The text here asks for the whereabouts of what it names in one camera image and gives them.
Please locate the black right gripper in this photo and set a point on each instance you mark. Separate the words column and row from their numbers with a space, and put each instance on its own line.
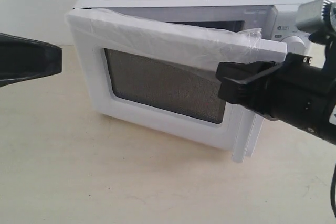
column 293, row 91

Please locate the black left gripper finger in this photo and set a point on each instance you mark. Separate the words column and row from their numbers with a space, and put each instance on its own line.
column 24, row 59

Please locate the white microwave door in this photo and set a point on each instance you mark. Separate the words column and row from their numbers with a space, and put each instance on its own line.
column 162, row 75

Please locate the upper white control knob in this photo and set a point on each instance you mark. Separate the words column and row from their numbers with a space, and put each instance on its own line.
column 295, row 45

